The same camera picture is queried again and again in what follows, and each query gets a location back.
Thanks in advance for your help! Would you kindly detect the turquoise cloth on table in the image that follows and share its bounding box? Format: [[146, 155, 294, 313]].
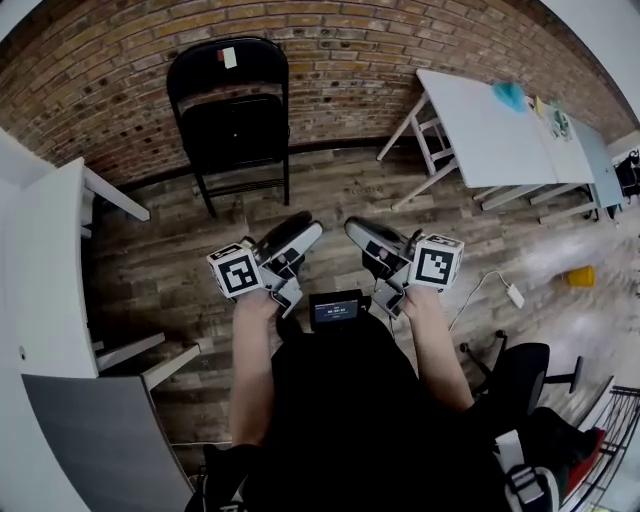
[[491, 81, 526, 112]]

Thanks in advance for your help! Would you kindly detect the person's right forearm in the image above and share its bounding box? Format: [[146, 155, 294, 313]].
[[402, 287, 475, 414]]

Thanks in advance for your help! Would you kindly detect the black office chair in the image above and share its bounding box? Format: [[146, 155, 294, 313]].
[[459, 329, 609, 451]]

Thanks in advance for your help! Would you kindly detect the person's left forearm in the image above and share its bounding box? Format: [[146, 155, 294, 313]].
[[230, 292, 281, 449]]

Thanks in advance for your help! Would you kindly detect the white adapter cable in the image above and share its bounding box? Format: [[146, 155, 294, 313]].
[[448, 269, 511, 332]]

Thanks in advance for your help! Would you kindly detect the black metal railing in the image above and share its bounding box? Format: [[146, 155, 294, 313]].
[[569, 384, 640, 506]]

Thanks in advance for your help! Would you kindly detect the heap of small items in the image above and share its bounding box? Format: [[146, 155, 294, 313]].
[[542, 99, 574, 140]]

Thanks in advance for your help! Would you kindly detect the grey desk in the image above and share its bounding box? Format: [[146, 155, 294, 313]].
[[20, 372, 196, 512]]

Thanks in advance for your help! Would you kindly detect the large white table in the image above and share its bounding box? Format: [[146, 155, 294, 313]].
[[376, 68, 560, 211]]

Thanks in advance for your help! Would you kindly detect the pale blue table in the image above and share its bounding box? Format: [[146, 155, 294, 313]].
[[569, 117, 627, 221]]

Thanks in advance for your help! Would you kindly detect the red box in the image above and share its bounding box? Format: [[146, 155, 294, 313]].
[[564, 427, 606, 501]]

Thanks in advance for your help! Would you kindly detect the grey buckled shoulder strap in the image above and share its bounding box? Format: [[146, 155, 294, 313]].
[[494, 429, 556, 512]]

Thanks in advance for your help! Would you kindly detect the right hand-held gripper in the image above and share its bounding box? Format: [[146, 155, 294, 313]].
[[343, 216, 465, 320]]

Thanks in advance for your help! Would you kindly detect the white desk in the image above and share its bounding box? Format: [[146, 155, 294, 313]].
[[14, 157, 201, 391]]

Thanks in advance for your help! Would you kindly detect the black folding chair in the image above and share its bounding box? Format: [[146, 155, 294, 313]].
[[166, 37, 292, 219]]

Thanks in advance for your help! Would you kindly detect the black chest display device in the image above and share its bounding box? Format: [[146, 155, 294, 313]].
[[308, 288, 374, 334]]

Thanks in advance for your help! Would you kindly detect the yellow cup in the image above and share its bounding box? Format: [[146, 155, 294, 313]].
[[566, 266, 596, 290]]

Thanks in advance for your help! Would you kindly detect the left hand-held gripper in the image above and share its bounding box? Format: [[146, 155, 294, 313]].
[[206, 211, 324, 320]]

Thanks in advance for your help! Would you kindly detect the person's black clothing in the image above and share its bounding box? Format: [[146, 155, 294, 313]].
[[184, 314, 571, 512]]

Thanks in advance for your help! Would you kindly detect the narrow white table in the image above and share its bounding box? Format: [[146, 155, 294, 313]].
[[524, 99, 599, 224]]

